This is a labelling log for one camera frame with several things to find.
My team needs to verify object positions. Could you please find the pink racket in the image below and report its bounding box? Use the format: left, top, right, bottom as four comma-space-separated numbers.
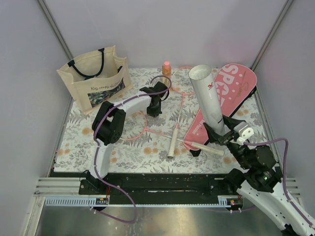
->
121, 111, 224, 156
166, 66, 197, 159

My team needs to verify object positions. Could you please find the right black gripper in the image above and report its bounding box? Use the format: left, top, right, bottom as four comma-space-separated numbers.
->
202, 112, 252, 169

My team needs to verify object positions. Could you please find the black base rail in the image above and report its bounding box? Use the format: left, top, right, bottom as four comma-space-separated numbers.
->
79, 173, 238, 202

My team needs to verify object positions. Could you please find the pink racket cover bag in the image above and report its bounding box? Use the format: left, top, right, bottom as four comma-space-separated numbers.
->
184, 63, 257, 157

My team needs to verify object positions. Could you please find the white cable duct strip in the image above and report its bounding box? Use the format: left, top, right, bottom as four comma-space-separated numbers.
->
45, 196, 243, 208

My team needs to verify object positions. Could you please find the floral table mat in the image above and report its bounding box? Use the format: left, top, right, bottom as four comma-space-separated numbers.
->
53, 67, 277, 176

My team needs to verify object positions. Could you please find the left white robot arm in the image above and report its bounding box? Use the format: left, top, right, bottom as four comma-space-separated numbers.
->
86, 82, 169, 194

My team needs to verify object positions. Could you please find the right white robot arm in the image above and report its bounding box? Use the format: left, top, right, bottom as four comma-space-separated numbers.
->
203, 116, 315, 236

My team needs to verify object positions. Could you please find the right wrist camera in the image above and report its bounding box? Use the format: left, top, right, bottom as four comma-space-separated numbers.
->
233, 121, 254, 146

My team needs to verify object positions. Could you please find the white shuttlecock tube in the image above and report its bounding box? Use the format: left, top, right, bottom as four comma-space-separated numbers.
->
189, 64, 225, 135

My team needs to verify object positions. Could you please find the beige canvas tote bag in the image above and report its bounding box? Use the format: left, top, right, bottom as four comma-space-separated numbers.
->
57, 46, 133, 115

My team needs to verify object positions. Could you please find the orange drink bottle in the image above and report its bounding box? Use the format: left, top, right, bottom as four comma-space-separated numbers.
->
162, 61, 172, 77

